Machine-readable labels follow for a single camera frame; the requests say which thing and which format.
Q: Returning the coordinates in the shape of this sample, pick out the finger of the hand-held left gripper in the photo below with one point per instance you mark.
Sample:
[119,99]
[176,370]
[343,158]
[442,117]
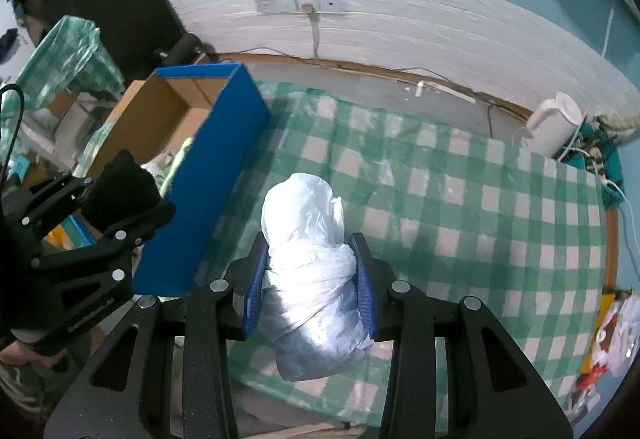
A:
[45,201]
[125,239]

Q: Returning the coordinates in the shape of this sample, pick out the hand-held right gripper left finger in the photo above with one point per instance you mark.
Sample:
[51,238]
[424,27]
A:
[257,291]

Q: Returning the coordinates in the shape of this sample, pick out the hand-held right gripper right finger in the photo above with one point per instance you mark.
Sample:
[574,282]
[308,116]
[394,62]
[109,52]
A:
[364,291]

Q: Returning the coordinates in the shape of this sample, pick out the black cloth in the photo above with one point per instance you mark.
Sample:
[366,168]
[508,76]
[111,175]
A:
[120,189]

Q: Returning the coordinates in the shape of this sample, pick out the white plastic bag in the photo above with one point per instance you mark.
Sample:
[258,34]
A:
[305,239]

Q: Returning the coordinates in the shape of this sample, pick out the blue-edged cardboard box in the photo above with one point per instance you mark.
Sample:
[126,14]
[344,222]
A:
[210,189]

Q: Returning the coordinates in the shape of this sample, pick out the person's left hand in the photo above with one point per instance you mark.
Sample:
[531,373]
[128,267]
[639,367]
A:
[17,353]

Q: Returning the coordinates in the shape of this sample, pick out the camouflage trousers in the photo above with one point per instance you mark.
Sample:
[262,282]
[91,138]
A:
[17,389]

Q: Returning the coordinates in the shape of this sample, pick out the pale green cloth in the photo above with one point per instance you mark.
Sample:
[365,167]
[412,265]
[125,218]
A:
[179,164]

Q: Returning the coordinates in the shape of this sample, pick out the green checkered plastic tablecloth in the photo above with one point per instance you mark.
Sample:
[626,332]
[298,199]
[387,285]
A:
[450,219]

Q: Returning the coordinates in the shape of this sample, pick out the green checkered side table cover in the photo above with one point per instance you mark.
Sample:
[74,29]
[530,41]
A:
[65,59]

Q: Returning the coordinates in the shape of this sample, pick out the black handheld device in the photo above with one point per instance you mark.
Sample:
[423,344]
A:
[182,50]

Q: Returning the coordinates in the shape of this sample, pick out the white electric kettle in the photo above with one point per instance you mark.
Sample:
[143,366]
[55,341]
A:
[552,124]

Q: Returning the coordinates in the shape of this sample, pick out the pile of plastic packaging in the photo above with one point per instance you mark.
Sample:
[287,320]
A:
[612,339]

